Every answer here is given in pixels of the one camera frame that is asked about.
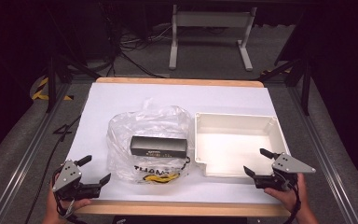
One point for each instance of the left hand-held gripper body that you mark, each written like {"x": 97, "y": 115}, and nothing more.
{"x": 68, "y": 177}

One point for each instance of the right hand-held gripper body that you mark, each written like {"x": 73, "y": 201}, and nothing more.
{"x": 287, "y": 165}

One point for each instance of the white plastic tray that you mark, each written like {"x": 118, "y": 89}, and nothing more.
{"x": 230, "y": 146}

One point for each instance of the clear printed plastic bag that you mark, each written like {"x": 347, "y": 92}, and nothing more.
{"x": 121, "y": 130}

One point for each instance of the black rectangular box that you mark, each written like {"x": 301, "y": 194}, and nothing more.
{"x": 158, "y": 145}

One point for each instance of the person's right hand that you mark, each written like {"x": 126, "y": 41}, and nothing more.
{"x": 287, "y": 197}

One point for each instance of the person's left hand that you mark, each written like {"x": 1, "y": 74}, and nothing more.
{"x": 51, "y": 207}

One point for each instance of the black metal stand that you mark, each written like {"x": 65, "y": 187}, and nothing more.
{"x": 306, "y": 90}
{"x": 52, "y": 84}

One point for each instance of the white paper sheet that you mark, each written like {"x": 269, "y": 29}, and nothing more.
{"x": 167, "y": 96}

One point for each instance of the aluminium rail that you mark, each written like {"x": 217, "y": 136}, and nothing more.
{"x": 323, "y": 161}
{"x": 28, "y": 155}

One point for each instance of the white metal desk frame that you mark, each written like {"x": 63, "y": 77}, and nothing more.
{"x": 211, "y": 19}

